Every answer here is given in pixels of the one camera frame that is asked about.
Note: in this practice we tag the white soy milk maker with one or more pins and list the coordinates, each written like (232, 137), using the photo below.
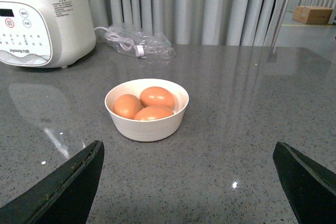
(45, 33)

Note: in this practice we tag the metal tripod stand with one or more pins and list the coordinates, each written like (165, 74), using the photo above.
(283, 11)

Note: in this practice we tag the white ceramic bowl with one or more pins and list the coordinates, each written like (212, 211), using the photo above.
(148, 131)

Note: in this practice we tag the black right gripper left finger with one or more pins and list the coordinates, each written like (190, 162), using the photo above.
(64, 196)

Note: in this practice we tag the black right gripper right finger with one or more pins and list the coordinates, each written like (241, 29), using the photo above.
(308, 186)

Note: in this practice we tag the brown egg in bowl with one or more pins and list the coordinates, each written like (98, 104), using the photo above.
(127, 106)
(153, 112)
(157, 96)

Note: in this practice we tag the cardboard box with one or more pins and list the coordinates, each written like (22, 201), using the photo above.
(312, 15)

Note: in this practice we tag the clear plastic bag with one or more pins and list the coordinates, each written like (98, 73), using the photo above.
(133, 42)

